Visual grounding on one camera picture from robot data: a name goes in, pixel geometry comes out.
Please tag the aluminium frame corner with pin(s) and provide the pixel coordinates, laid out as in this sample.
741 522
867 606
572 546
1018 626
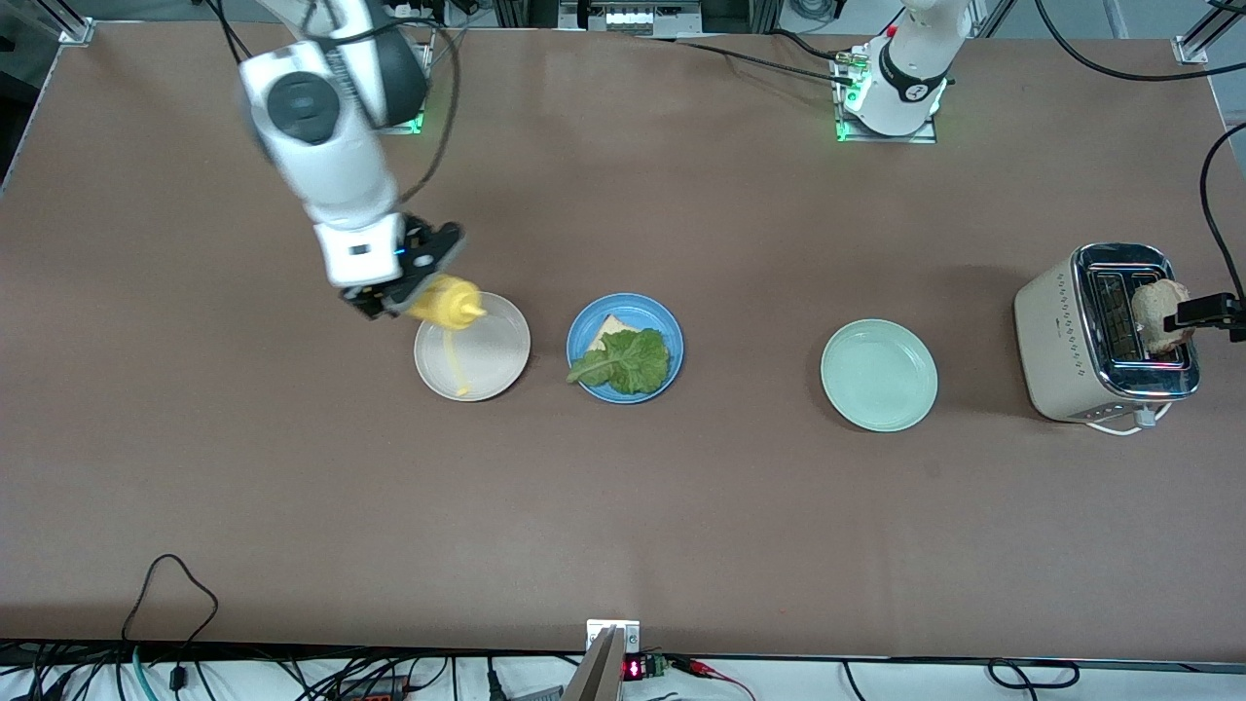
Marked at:
1190 49
78 31

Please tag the beige and chrome toaster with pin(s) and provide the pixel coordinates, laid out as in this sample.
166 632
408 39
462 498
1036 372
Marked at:
1056 360

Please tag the cream white round plate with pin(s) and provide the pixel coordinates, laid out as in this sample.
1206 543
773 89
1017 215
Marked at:
496 360

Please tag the red LED display module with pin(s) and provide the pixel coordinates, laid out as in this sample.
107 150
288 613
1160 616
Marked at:
634 669

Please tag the metal control box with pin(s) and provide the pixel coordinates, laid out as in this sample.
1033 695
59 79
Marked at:
633 18

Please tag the yellow squeeze bottle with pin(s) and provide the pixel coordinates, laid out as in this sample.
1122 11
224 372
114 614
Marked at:
448 302

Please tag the silver table edge bracket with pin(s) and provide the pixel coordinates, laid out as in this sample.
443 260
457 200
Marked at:
596 633

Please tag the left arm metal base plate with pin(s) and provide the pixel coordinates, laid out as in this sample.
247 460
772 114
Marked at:
891 139

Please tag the blue round plate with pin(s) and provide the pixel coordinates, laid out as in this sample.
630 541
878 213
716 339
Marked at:
642 310

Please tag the black power strip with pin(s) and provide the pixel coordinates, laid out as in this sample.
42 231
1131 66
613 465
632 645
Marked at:
375 691

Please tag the pale green round plate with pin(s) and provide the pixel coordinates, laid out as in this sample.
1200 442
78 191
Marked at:
879 375

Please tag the green lettuce leaf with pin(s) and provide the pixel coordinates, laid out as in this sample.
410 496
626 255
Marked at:
633 362

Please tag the aluminium camera mount beam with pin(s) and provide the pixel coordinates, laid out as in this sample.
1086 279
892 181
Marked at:
599 677

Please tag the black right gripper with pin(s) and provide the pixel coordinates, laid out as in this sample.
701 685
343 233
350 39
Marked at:
424 255

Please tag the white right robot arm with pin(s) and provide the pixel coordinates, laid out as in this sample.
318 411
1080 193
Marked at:
331 146

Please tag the bread slice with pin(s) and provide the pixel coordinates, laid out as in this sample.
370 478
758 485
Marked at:
608 331
1154 316

